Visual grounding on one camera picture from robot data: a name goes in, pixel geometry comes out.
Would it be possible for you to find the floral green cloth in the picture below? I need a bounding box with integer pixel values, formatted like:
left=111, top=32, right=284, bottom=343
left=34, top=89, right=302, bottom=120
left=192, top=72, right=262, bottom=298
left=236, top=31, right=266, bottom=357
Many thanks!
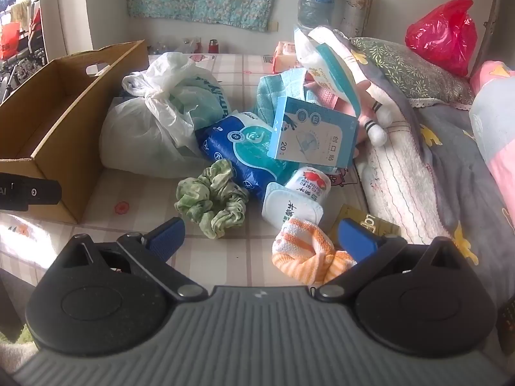
left=174, top=160, right=251, bottom=239

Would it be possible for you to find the orange shopping bag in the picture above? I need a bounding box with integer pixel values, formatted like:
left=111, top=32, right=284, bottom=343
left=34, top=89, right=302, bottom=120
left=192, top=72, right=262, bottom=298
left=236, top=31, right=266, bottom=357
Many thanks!
left=0, top=22, right=21, bottom=59

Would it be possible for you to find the checked printed sheet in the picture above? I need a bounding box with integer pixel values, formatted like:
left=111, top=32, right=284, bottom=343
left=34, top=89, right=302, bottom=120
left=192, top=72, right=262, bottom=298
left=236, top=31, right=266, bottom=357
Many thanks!
left=0, top=52, right=371, bottom=290

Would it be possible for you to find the blue water jug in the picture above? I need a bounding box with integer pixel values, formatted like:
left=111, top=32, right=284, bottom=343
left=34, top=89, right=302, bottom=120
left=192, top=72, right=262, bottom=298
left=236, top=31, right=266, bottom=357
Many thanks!
left=298, top=0, right=337, bottom=30

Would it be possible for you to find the brown cardboard box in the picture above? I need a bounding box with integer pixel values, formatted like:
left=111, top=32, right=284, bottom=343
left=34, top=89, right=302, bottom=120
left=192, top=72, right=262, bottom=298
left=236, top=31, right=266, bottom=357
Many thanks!
left=0, top=40, right=150, bottom=225

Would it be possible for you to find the floral pillow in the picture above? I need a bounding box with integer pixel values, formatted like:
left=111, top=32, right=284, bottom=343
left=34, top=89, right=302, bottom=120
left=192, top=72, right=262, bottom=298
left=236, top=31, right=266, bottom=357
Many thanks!
left=350, top=37, right=476, bottom=110

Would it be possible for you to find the pink cloth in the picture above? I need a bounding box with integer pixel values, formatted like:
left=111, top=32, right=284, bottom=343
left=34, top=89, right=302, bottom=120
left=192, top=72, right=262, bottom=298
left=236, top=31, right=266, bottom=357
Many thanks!
left=316, top=87, right=339, bottom=110

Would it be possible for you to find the blue wet wipes pack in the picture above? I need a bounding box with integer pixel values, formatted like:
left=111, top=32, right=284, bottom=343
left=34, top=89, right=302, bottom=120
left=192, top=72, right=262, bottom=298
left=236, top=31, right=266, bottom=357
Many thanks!
left=195, top=112, right=299, bottom=202

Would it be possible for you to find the cotton pad pack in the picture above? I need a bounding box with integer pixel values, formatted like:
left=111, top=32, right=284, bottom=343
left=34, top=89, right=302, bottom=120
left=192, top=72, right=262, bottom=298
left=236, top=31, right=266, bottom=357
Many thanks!
left=294, top=26, right=363, bottom=115

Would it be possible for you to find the teal towel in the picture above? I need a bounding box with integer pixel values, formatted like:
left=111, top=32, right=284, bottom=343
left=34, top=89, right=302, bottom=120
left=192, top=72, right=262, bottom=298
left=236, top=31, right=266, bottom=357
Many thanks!
left=257, top=68, right=319, bottom=130

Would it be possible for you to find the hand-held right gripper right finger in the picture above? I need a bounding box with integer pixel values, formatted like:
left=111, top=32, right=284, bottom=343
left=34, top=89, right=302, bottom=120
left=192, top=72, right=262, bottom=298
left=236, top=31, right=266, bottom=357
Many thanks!
left=314, top=218, right=469, bottom=301

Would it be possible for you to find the light blue bandage box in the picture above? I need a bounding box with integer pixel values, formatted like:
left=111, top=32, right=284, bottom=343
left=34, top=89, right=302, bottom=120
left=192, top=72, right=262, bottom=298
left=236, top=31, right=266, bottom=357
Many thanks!
left=267, top=96, right=360, bottom=169

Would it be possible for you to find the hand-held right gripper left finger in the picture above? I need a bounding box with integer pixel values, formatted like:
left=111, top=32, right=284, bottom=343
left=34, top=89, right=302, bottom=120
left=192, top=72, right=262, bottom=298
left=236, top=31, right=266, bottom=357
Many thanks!
left=56, top=216, right=206, bottom=301

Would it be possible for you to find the red plastic bag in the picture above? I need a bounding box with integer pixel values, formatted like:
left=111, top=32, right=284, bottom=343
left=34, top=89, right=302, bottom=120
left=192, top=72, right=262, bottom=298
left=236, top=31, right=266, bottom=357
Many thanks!
left=405, top=0, right=480, bottom=78

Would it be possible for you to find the orange striped cloth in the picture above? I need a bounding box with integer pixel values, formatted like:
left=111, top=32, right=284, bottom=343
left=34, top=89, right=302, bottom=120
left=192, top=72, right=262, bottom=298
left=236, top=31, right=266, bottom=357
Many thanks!
left=271, top=216, right=357, bottom=287

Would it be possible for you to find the white bottle with red print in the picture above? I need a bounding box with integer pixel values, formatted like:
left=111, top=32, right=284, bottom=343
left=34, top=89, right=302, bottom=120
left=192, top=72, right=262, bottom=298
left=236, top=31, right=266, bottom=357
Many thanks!
left=285, top=166, right=332, bottom=207

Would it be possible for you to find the pink plush toy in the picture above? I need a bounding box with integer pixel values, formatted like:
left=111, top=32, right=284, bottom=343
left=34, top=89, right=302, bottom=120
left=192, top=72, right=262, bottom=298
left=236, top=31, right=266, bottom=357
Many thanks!
left=334, top=79, right=390, bottom=146

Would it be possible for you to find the white yogurt cup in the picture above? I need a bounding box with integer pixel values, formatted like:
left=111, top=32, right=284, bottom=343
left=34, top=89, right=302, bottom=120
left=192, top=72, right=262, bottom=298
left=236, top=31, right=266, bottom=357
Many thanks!
left=261, top=182, right=325, bottom=231

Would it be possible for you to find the rolled mat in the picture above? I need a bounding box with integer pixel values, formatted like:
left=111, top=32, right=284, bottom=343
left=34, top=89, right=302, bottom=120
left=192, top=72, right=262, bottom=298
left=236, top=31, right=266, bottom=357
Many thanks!
left=339, top=0, right=375, bottom=39

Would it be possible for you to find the yellowish packet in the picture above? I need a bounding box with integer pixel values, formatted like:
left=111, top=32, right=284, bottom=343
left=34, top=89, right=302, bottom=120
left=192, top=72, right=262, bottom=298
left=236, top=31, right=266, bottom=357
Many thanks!
left=335, top=205, right=400, bottom=239

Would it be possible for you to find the red tissue pack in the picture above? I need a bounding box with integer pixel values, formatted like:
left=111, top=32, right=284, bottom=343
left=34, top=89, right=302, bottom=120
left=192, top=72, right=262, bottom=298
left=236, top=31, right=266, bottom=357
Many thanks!
left=274, top=41, right=301, bottom=71

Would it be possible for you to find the grey printed blanket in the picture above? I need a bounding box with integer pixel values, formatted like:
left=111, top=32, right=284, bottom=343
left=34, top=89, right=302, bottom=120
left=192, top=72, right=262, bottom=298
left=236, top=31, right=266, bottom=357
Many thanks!
left=334, top=32, right=515, bottom=303

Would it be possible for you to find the white plastic bag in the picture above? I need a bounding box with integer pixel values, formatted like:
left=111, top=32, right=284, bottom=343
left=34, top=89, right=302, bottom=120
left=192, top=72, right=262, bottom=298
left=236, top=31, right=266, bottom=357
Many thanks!
left=100, top=52, right=231, bottom=170

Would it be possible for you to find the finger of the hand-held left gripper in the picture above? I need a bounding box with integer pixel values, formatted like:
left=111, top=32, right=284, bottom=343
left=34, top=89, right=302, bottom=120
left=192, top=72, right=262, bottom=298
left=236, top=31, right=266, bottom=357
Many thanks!
left=28, top=180, right=62, bottom=207

